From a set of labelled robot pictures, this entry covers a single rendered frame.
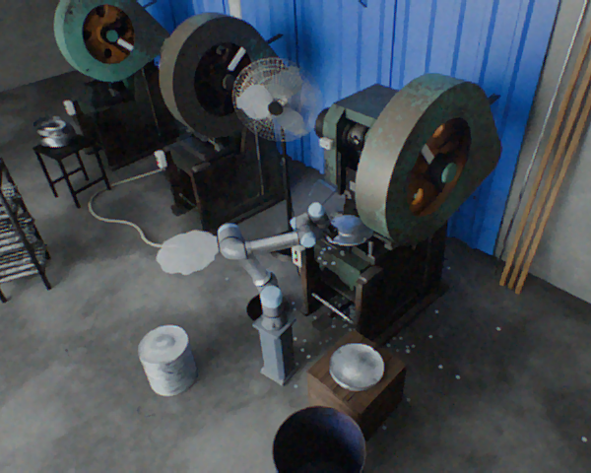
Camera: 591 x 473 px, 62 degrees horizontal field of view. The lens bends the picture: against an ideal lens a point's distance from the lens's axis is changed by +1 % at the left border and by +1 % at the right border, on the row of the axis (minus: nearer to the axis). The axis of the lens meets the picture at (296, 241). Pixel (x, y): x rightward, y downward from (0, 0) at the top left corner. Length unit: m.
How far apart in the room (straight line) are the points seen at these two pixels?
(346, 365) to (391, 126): 1.30
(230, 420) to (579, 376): 2.09
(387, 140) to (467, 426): 1.70
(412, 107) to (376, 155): 0.24
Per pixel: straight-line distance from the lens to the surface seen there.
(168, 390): 3.21
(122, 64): 5.21
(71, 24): 4.97
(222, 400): 3.15
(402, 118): 2.18
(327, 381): 2.72
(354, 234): 2.90
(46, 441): 3.36
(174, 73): 3.43
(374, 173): 2.19
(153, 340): 3.14
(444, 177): 2.43
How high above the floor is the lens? 2.58
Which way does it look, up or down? 39 degrees down
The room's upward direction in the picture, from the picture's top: 4 degrees counter-clockwise
